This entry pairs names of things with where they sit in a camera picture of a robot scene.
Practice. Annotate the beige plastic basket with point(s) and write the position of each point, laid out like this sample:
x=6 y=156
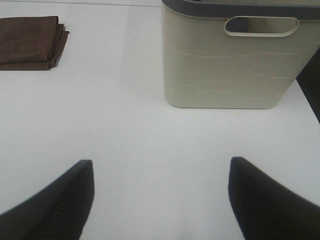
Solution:
x=235 y=54

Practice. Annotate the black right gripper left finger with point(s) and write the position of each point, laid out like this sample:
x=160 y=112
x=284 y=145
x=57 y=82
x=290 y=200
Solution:
x=57 y=212

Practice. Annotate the brown towel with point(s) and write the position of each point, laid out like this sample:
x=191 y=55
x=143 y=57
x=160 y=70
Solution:
x=31 y=43

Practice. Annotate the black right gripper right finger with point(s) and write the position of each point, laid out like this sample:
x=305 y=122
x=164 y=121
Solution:
x=267 y=210

